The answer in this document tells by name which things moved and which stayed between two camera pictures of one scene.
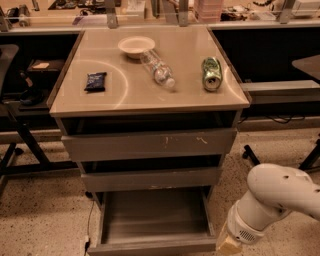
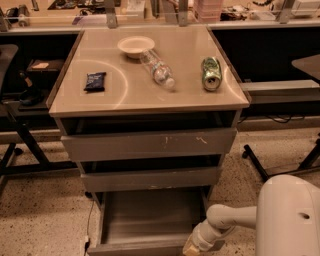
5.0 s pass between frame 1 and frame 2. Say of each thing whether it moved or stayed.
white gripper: moved
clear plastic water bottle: stayed
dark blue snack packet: stayed
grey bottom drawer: stayed
